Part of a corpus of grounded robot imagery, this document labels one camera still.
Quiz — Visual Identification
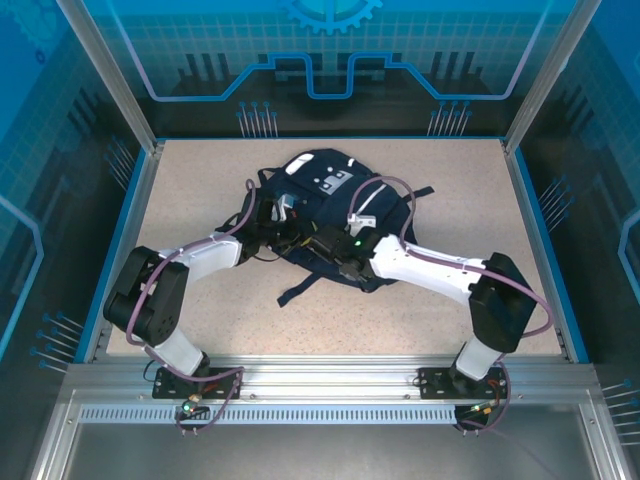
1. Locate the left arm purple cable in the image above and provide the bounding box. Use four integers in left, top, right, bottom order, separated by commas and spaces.
125, 179, 257, 436

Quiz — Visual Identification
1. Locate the blue table edge strip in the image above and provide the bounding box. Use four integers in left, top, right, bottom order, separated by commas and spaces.
514, 148, 591, 364
73, 148, 151, 364

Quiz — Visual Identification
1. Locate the navy blue backpack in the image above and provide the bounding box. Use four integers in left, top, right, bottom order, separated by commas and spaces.
219, 147, 435, 307

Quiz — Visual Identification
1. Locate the aluminium frame rail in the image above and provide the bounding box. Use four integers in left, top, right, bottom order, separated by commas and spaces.
64, 353, 599, 407

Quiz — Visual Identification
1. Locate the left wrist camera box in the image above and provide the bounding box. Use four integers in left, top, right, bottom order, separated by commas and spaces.
257, 193, 299, 224

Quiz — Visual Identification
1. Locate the steel sheet shelf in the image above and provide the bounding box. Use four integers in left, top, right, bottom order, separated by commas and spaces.
29, 399, 636, 480

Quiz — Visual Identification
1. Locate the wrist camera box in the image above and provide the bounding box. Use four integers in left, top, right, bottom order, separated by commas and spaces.
346, 212, 379, 236
257, 193, 299, 224

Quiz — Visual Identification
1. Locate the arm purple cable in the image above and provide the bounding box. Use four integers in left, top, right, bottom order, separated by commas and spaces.
345, 174, 554, 436
125, 179, 257, 436

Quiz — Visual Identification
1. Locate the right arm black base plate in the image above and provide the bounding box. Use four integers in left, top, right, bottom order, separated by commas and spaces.
417, 367, 510, 400

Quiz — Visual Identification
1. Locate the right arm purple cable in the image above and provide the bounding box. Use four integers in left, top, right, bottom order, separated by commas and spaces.
345, 174, 554, 436

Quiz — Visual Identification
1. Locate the blue printed panel with gear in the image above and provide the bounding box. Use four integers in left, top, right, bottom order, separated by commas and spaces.
82, 0, 576, 139

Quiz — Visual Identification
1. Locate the blue printed side panel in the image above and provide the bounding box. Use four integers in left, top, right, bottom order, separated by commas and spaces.
509, 0, 640, 401
0, 0, 151, 371

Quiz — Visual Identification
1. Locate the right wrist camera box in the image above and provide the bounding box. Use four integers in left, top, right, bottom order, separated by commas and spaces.
346, 212, 379, 236

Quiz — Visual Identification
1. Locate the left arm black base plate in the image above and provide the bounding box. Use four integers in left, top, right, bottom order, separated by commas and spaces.
152, 367, 244, 400

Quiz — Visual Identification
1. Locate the slotted grey cable duct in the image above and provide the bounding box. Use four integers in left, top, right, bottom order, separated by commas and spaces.
78, 405, 459, 426

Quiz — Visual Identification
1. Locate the aluminium frame post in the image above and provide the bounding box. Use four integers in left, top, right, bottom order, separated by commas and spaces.
502, 0, 604, 154
55, 0, 166, 154

